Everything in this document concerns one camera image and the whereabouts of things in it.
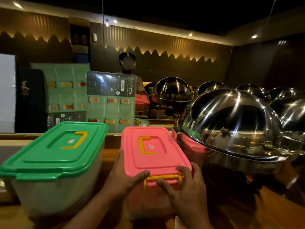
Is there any person's left forearm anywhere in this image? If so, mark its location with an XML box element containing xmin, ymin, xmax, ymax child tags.
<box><xmin>62</xmin><ymin>188</ymin><xmax>121</xmax><ymax>229</ymax></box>

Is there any person's right hand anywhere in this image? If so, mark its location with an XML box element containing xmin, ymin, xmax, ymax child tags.
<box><xmin>156</xmin><ymin>162</ymin><xmax>211</xmax><ymax>227</ymax></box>

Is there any green lidded plastic container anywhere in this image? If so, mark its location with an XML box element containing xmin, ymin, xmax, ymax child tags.
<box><xmin>0</xmin><ymin>121</ymin><xmax>109</xmax><ymax>217</ymax></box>

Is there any small dark menu card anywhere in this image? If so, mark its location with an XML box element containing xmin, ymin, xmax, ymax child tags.
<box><xmin>47</xmin><ymin>111</ymin><xmax>87</xmax><ymax>130</ymax></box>

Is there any row of steel chafing dishes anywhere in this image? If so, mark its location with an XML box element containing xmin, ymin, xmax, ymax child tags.
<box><xmin>151</xmin><ymin>77</ymin><xmax>305</xmax><ymax>175</ymax></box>

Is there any person's right forearm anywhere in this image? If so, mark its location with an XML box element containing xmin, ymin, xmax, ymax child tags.
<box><xmin>177</xmin><ymin>218</ymin><xmax>215</xmax><ymax>229</ymax></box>

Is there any white board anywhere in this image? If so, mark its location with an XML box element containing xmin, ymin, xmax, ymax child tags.
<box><xmin>0</xmin><ymin>53</ymin><xmax>16</xmax><ymax>133</ymax></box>

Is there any pink lidded plastic container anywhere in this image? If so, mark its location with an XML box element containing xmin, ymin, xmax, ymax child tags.
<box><xmin>120</xmin><ymin>126</ymin><xmax>192</xmax><ymax>221</ymax></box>

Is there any green menu board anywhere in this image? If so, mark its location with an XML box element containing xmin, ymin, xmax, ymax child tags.
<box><xmin>30</xmin><ymin>63</ymin><xmax>91</xmax><ymax>114</ymax></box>

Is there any green menu stand black header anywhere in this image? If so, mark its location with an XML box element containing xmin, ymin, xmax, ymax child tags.
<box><xmin>86</xmin><ymin>71</ymin><xmax>137</xmax><ymax>133</ymax></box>

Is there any black menu board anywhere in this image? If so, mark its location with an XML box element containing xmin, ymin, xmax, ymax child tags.
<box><xmin>15</xmin><ymin>66</ymin><xmax>47</xmax><ymax>133</ymax></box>

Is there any person's left hand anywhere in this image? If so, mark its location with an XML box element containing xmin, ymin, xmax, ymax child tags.
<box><xmin>102</xmin><ymin>150</ymin><xmax>151</xmax><ymax>202</ymax></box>

